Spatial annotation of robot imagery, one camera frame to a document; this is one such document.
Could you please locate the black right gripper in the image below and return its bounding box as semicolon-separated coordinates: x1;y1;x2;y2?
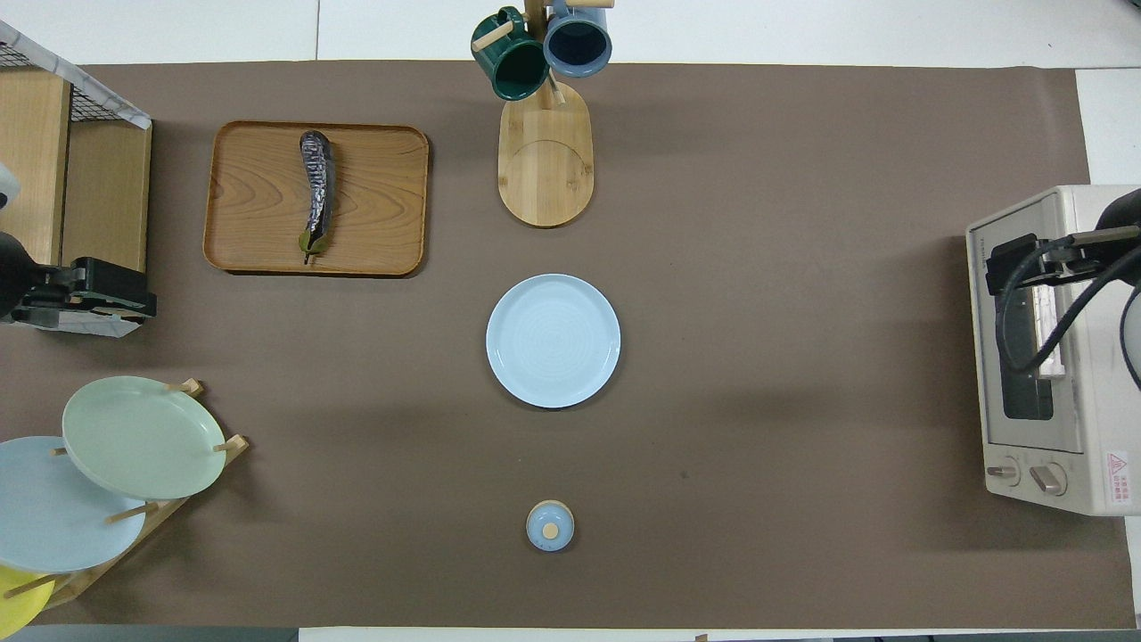
985;226;1115;296

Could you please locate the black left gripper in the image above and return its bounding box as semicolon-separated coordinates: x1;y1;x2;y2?
0;232;158;322

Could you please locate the oven glass door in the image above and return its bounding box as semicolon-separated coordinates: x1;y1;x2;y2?
966;198;1087;457

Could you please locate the dark purple eggplant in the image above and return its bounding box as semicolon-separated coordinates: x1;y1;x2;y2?
298;130;337;266

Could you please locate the small light blue plate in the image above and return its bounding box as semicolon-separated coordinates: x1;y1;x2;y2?
485;273;622;410

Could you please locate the beige toaster oven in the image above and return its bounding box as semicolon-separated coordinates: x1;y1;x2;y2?
965;185;1141;518

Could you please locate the white patterned cloth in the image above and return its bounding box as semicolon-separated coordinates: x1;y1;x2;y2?
0;312;142;338

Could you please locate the wooden shelf box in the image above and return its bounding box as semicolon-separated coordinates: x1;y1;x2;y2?
0;67;153;335

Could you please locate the pale green plate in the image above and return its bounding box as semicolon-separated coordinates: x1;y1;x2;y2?
62;375;227;501

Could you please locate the wooden plate rack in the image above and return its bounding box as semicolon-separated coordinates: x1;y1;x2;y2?
0;379;250;612

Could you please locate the red warning sticker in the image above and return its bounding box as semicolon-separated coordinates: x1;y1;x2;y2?
1105;450;1132;510

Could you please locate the large light blue plate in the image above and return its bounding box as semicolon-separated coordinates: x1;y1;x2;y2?
0;435;148;574

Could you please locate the wooden serving tray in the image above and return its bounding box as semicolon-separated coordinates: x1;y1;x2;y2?
202;120;431;278

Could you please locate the brown table mat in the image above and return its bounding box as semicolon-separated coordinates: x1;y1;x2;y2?
0;59;1141;630

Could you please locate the yellow plate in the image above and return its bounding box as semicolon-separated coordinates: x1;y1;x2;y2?
0;564;54;640

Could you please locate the wooden mug tree stand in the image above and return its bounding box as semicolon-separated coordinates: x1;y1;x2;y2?
471;0;616;229

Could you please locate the dark green mug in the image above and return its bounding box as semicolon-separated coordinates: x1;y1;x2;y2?
471;7;551;102

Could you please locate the blue mug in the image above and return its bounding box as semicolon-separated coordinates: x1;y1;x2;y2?
542;0;614;78

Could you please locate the small blue call bell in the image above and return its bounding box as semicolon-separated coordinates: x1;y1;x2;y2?
525;499;576;553

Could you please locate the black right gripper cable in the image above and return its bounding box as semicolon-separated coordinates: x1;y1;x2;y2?
996;234;1141;375

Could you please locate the black wire basket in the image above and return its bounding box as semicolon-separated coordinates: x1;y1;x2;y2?
0;40;121;126

